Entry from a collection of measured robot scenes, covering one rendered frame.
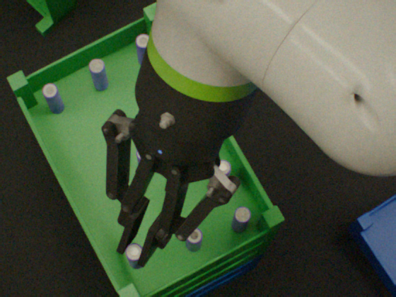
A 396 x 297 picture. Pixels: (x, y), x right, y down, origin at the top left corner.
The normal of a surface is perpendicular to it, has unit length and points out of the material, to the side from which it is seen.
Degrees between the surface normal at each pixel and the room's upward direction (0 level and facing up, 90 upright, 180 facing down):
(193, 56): 72
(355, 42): 13
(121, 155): 82
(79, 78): 0
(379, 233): 0
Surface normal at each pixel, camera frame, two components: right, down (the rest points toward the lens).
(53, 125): 0.01, -0.25
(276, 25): -0.41, 0.12
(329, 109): -0.69, 0.30
